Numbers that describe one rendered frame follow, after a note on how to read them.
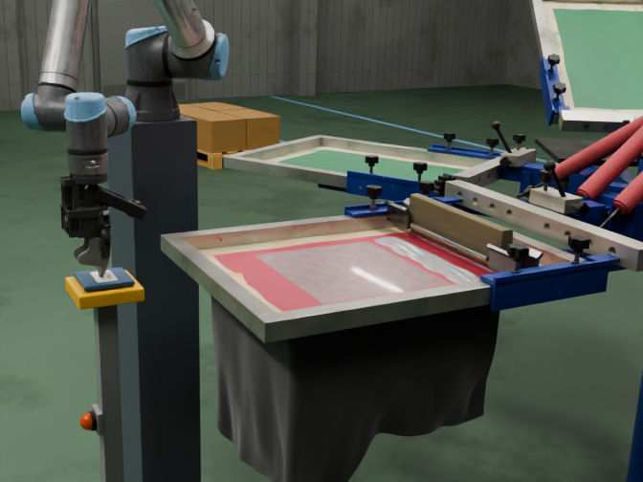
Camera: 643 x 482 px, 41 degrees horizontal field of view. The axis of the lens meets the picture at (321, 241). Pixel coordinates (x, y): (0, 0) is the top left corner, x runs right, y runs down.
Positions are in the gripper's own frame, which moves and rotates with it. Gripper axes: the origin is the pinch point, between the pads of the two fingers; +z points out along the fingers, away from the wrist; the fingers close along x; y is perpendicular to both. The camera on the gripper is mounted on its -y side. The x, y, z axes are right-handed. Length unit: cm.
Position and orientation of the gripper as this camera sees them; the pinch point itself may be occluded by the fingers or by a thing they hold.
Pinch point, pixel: (103, 270)
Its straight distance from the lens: 180.0
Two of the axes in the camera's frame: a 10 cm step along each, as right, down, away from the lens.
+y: -8.9, 1.1, -4.5
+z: -0.3, 9.6, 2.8
